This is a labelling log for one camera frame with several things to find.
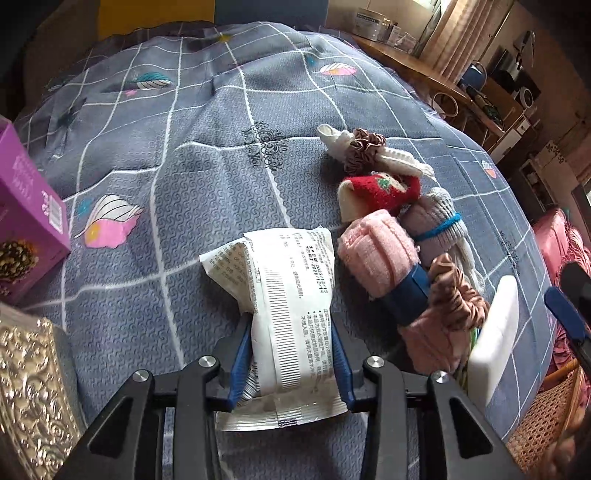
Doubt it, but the blue hair tie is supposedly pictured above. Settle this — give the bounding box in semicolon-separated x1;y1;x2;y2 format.
412;212;462;241

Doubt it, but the pink towel roll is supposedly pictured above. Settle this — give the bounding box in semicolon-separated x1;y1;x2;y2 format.
337;209;432;326

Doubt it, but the beige curtain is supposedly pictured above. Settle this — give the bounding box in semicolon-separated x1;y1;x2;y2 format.
418;0;509;84

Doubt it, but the white soap bar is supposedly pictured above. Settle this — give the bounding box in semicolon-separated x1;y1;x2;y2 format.
464;274;520;409

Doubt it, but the red fluffy sock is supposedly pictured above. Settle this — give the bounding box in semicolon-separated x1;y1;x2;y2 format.
338;172;422;224

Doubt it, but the cream sock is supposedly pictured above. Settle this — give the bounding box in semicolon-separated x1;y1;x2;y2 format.
316;124;435;178

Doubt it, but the mauve scrunchie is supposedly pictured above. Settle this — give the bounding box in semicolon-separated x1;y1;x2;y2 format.
342;129;386;174

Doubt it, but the pink sofa cover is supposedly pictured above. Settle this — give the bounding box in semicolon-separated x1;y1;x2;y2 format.
531;208;591;370

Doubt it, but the dusty pink cloth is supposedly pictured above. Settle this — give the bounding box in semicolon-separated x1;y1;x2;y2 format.
399;305;476;374

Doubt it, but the silver embossed box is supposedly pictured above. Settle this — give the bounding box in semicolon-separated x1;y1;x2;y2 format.
0;302;88;480

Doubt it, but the grey checked leaf-print blanket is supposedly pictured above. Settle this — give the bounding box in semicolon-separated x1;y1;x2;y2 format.
14;21;557;480

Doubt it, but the white plastic wipes packet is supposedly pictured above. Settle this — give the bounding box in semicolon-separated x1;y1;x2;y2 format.
199;225;349;432

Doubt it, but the wicker chair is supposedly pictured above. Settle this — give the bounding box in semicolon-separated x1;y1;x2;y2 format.
505;360;591;472

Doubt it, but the grey yellow blue headboard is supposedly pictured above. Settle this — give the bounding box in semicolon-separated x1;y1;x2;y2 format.
28;0;333;47

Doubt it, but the wooden desk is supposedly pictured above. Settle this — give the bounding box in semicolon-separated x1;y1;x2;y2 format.
351;34;509;139

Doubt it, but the grey rolled sock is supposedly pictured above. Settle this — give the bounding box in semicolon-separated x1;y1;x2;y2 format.
399;187;483;287

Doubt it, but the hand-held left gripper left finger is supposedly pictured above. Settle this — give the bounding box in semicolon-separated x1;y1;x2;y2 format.
60;318;254;480

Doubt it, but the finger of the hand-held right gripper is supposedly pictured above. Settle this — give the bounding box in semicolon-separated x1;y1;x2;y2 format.
544;285;591;370
560;261;591;305

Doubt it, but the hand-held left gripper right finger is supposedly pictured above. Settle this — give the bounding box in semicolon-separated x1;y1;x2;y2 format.
330;314;527;480

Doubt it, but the brown scrunchie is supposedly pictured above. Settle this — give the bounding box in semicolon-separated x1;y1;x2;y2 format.
427;253;492;333

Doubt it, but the purple cardboard box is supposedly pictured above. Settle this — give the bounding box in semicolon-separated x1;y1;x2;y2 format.
0;115;72;305

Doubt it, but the black audio device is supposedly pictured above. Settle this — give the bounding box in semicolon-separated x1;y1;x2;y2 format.
489;46;542;108

